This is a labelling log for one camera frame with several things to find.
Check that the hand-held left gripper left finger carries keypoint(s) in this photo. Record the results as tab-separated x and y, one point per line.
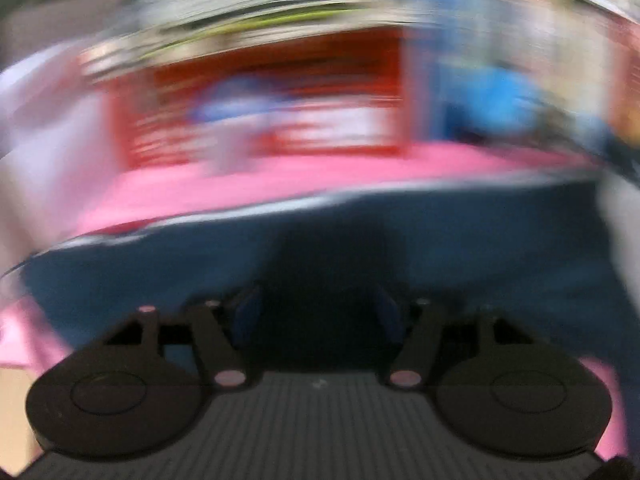
247	316

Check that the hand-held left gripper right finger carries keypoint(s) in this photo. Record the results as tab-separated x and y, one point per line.
387	316

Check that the navy and white jacket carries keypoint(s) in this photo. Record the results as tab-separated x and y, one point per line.
450	260

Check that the blue plush ball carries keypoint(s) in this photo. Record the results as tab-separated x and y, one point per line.
495	100

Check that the large red plastic basket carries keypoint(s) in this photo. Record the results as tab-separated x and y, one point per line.
325	70

